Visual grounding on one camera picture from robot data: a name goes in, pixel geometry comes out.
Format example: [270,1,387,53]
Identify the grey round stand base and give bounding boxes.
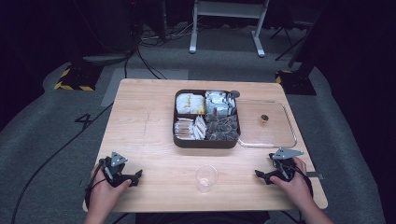
[81,51,135,67]

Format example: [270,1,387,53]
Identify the long black floor cable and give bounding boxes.
[10,102,114,224]

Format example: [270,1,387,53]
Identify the pile of dark grey packets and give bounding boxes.
[205,114,240,142]

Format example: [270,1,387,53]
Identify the black yellow striped stand base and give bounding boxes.
[53,63,105,92]

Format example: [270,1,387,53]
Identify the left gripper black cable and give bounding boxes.
[84,161,108,210]

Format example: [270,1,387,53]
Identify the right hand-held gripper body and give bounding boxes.
[268,147,305,183]

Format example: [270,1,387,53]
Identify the black tripod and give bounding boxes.
[268,20,312,62]

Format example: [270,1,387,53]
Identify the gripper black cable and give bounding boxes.
[84,161,108,210]
[290,163,315,199]

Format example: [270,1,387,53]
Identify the clear plastic cup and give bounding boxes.
[194,164,219,194]

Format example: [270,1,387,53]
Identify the person's right hand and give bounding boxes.
[268,156,314,209]

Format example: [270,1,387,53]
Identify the pile of silver packets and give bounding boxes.
[205,90,237,117]

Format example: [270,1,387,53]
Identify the transparent lid with knob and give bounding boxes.
[232,99,298,149]

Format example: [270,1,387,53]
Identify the brown compartment box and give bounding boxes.
[172,89,242,149]

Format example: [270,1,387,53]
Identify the person's dark clothing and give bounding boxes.
[134,210,271,224]

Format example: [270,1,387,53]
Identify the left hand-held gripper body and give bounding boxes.
[99,151,135,189]

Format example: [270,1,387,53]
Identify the white desk frame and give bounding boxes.
[189,0,271,58]

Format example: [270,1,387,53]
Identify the pile of white packets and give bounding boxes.
[175,92,206,115]

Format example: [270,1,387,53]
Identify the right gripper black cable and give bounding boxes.
[290,163,315,199]

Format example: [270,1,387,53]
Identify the black stand with yellow base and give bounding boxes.
[275,8,325,96]

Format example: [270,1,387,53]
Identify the person's left hand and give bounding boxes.
[89,163,133,217]

